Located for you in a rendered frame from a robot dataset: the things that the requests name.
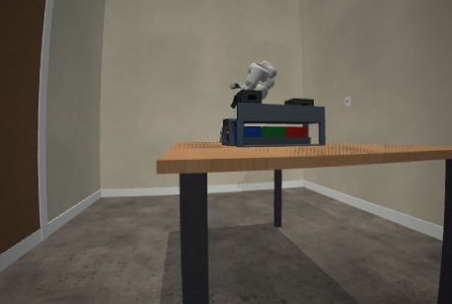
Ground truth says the red bin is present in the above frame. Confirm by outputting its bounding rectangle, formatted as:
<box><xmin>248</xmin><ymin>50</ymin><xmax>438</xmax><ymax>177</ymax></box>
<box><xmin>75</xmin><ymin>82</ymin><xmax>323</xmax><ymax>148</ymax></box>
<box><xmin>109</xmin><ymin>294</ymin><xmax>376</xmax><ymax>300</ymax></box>
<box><xmin>285</xmin><ymin>126</ymin><xmax>307</xmax><ymax>137</ymax></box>

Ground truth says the grey metal shelf rack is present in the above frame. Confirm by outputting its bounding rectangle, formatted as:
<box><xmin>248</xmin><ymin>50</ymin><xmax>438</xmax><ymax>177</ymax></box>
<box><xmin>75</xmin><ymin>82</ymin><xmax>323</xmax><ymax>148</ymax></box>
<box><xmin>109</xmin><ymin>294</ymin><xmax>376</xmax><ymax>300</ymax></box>
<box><xmin>220</xmin><ymin>103</ymin><xmax>326</xmax><ymax>147</ymax></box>

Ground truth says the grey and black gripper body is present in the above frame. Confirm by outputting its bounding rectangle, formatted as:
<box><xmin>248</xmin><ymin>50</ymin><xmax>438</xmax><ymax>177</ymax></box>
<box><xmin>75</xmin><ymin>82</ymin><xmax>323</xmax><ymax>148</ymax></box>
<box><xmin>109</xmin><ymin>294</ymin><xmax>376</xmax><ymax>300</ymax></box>
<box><xmin>239</xmin><ymin>83</ymin><xmax>255</xmax><ymax>91</ymax></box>

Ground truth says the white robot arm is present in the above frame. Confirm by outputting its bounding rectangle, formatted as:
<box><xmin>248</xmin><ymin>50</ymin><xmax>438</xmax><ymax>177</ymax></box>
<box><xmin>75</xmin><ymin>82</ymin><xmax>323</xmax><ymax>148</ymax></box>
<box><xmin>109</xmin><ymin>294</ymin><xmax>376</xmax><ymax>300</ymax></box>
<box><xmin>230</xmin><ymin>61</ymin><xmax>276</xmax><ymax>99</ymax></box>

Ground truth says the green open bin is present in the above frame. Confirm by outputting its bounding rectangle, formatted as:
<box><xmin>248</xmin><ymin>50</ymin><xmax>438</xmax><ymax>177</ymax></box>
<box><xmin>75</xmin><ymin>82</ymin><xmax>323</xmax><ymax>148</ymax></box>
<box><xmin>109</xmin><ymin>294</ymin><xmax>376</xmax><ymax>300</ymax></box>
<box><xmin>262</xmin><ymin>126</ymin><xmax>285</xmax><ymax>137</ymax></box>

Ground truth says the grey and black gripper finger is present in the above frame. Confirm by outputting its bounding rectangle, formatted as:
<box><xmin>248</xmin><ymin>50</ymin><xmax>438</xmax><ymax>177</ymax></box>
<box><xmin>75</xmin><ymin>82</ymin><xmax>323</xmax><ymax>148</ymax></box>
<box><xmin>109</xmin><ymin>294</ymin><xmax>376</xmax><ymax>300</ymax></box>
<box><xmin>230</xmin><ymin>95</ymin><xmax>237</xmax><ymax>109</ymax></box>

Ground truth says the blue open bin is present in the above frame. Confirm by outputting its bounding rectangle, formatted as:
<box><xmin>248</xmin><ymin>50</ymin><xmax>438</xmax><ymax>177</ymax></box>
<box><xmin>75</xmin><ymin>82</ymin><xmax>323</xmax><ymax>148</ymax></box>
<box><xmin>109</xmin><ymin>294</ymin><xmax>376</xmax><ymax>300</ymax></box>
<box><xmin>235</xmin><ymin>126</ymin><xmax>261</xmax><ymax>144</ymax></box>

